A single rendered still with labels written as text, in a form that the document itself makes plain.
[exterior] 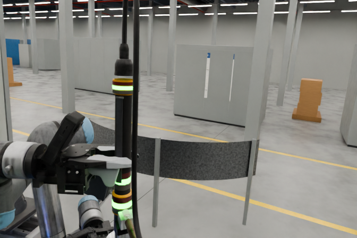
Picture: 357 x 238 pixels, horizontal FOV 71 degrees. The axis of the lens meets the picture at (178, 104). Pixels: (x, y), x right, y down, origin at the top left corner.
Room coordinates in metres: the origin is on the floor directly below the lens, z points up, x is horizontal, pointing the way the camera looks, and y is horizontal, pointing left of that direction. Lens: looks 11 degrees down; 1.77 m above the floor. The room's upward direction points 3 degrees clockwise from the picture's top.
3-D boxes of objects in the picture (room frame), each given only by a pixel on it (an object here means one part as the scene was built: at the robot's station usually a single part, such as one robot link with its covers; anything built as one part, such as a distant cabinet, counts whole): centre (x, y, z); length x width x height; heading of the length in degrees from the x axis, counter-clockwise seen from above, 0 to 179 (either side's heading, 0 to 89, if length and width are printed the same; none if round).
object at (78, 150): (0.49, 0.23, 1.53); 0.12 x 0.08 x 0.09; 90
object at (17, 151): (0.49, 0.31, 1.54); 0.08 x 0.05 x 0.08; 0
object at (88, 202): (0.85, 0.31, 1.18); 0.11 x 0.08 x 0.09; 27
